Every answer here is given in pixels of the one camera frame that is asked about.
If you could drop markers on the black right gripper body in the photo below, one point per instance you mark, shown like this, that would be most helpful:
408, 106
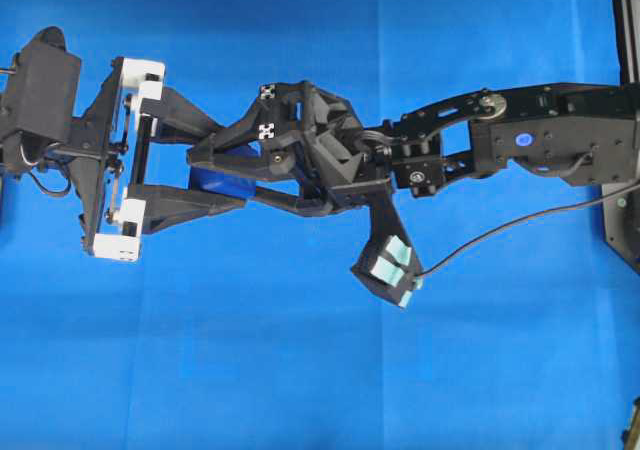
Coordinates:
322, 142

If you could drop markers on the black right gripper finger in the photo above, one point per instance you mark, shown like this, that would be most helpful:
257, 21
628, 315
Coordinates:
310, 202
207, 153

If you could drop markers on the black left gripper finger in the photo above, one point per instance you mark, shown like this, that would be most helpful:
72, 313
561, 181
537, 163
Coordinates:
168, 206
165, 116

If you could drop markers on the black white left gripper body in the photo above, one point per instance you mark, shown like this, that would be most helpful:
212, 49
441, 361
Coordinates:
106, 160

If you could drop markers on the blue block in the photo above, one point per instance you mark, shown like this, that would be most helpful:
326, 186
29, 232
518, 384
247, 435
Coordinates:
222, 183

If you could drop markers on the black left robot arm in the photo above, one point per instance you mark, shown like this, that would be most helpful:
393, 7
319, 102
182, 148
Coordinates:
103, 153

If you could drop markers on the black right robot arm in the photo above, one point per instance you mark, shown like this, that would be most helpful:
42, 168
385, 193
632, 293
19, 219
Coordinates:
582, 134

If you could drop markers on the blue table cloth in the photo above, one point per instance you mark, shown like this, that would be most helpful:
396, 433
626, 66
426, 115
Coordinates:
248, 330

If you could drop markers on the dark object bottom right corner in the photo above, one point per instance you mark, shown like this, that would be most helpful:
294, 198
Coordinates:
630, 436

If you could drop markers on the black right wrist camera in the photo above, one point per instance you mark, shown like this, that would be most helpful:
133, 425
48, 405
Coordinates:
388, 266

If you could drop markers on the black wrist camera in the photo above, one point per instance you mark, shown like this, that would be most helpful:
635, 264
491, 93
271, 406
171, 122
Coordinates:
38, 100
388, 266

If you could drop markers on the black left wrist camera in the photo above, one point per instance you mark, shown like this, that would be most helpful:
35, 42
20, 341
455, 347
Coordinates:
38, 100

